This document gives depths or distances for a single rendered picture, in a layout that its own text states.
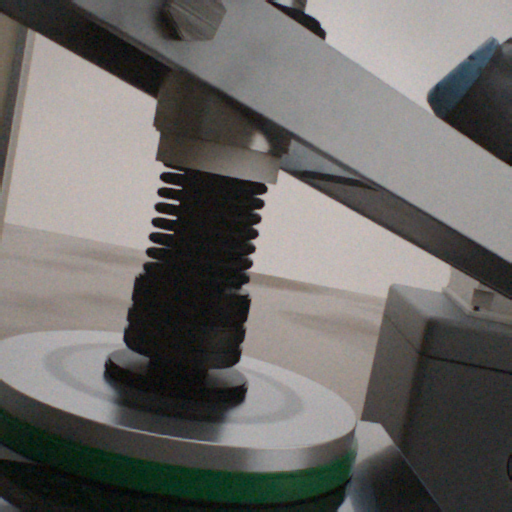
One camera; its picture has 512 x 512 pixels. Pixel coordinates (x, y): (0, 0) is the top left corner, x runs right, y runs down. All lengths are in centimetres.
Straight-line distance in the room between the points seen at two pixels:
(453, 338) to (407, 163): 82
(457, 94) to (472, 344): 40
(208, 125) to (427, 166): 12
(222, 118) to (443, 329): 87
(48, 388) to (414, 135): 23
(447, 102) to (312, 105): 100
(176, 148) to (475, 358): 90
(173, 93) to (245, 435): 18
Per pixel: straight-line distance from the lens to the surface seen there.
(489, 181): 51
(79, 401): 43
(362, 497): 46
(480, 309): 138
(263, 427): 44
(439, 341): 128
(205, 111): 45
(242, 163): 45
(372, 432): 58
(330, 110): 45
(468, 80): 142
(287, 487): 42
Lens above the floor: 100
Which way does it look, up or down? 5 degrees down
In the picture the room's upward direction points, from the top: 11 degrees clockwise
